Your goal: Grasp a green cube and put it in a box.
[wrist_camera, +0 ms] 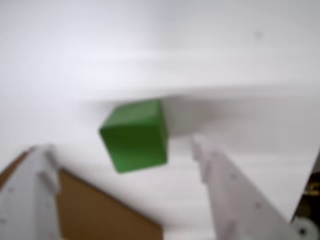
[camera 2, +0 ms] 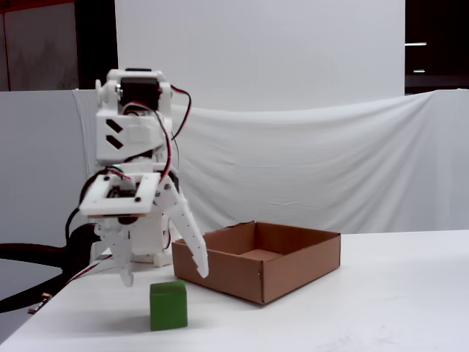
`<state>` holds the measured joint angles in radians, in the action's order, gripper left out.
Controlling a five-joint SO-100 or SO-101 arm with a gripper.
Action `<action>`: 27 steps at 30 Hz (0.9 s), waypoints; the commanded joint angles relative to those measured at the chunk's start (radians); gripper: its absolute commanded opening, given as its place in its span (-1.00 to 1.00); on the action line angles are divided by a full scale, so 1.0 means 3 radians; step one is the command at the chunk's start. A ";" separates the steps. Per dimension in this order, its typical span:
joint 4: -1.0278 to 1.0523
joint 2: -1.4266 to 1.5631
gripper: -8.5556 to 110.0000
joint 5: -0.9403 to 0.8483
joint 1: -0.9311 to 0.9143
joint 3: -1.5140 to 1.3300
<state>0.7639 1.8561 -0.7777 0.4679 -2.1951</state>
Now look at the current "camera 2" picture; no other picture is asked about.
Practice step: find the small brown table clamp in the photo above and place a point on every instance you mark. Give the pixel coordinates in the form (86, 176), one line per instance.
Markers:
(38, 304)

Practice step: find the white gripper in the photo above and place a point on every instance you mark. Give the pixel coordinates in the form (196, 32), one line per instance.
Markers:
(182, 213)

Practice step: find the white draped cloth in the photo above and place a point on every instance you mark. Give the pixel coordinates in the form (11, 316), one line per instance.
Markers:
(311, 165)

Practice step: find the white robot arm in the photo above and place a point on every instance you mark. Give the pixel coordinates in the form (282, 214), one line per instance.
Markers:
(139, 135)

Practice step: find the brown background door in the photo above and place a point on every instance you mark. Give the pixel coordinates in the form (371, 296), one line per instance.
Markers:
(40, 47)

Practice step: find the green cube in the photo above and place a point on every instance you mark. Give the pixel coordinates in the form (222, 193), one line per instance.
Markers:
(168, 306)

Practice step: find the white backdrop panel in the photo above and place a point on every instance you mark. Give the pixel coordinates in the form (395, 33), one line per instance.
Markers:
(256, 51)

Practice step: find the long ceiling light strip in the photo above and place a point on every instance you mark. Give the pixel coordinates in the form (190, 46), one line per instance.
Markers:
(416, 44)

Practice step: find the black curved tube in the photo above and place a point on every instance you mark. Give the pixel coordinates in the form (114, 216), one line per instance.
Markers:
(36, 256)

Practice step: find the grey partition panel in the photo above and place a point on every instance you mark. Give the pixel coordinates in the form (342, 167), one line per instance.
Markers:
(36, 165)

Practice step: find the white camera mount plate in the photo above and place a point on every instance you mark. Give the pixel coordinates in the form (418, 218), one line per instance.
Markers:
(117, 196)

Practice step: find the brown cardboard box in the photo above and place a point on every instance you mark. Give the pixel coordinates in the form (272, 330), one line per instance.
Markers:
(238, 271)

